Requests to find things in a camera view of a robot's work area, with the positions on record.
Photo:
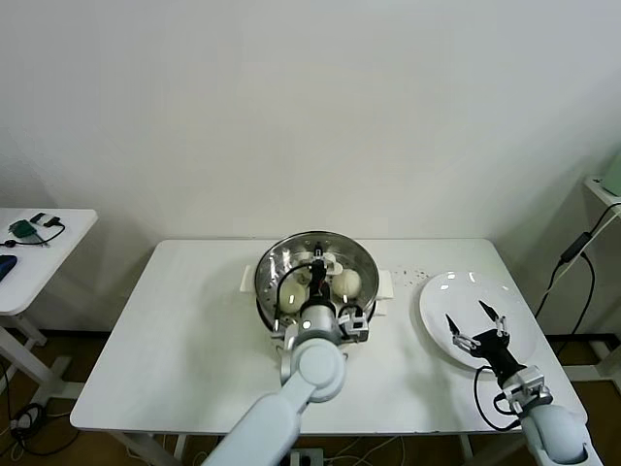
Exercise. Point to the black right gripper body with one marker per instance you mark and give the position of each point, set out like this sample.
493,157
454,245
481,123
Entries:
492,347

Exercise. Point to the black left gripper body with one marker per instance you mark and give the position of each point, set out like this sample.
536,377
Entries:
319,284

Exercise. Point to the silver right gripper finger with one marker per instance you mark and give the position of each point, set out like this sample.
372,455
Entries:
463,342
500,325

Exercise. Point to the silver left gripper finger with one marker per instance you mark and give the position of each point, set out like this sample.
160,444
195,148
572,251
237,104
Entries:
307,267
334,266

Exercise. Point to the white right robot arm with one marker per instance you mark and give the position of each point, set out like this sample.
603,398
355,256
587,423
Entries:
558,437

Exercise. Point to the stainless steel steamer basket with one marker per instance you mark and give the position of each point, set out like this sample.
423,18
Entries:
385,286

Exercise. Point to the white round plate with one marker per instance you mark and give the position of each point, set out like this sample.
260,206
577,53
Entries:
436,310

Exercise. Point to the scattered dark crumbs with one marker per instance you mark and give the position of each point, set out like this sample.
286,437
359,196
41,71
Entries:
410,276

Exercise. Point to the white power strip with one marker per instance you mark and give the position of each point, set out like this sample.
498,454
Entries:
308,457

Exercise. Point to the white side table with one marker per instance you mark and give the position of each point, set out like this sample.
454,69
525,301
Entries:
43,272

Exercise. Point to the blue device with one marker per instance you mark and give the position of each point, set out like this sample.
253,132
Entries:
6,266

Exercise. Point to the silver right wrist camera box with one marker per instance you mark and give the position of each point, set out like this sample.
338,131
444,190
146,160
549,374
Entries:
529,386

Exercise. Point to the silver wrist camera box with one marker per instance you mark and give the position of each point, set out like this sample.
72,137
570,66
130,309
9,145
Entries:
355,326
529,386

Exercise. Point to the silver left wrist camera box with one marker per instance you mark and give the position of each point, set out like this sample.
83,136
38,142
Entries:
355,326

